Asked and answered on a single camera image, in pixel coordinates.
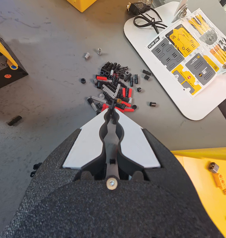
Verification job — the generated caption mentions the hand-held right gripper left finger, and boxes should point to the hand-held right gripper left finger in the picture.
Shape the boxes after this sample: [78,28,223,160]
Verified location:
[62,108,110,169]

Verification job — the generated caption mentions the black cable with plug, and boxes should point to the black cable with plug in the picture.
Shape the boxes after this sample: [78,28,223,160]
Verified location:
[126,1,168,34]

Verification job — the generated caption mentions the yellow and black lego model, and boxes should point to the yellow and black lego model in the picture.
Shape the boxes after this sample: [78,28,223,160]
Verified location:
[0,31,29,92]

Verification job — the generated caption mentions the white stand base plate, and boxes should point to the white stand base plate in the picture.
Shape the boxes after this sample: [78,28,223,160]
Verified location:
[124,1,226,121]

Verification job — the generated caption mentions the yellow bin with many pieces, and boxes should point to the yellow bin with many pieces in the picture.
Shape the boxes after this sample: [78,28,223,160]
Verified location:
[171,147,226,238]

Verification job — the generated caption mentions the pile of black red pins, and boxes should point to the pile of black red pins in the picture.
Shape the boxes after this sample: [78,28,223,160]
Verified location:
[87,62,152,115]

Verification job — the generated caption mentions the yellow bin with few pieces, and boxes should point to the yellow bin with few pieces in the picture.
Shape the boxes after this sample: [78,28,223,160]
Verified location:
[65,0,97,13]

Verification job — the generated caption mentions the heap of grey blue pieces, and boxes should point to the heap of grey blue pieces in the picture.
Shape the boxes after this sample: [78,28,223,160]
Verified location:
[208,162,226,222]

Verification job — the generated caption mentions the yellow grey sticker sheet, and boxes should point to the yellow grey sticker sheet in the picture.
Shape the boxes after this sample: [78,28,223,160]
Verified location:
[147,8,226,99]

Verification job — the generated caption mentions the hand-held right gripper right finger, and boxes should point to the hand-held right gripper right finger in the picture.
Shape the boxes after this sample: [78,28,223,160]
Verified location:
[114,109,161,169]

